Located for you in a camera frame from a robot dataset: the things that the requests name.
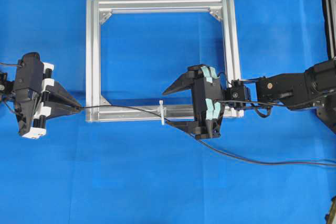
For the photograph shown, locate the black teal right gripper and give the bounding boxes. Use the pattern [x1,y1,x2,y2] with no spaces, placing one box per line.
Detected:
[162,65,224,139]

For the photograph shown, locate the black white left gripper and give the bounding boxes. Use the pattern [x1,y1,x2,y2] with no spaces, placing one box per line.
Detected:
[13,52,81,139]

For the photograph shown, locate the aluminium extrusion frame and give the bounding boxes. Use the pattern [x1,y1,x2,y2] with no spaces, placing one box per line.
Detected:
[86,0,241,122]

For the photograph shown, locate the white zip tie loop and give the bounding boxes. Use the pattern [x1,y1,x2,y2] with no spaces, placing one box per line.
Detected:
[158,100,165,125]

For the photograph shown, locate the blue table mat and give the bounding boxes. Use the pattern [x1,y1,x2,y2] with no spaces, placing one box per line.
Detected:
[1,0,335,223]

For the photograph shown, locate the black metal stand right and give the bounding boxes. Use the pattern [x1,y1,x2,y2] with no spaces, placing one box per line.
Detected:
[318,0,336,61]

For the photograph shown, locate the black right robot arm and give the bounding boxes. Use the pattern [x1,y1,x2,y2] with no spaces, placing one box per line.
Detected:
[163,60,335,140]

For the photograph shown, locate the black usb cable wire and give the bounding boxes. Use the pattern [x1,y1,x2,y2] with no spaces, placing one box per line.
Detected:
[77,105,336,167]

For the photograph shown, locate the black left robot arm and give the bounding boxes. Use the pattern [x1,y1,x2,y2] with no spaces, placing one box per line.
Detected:
[1,52,82,139]

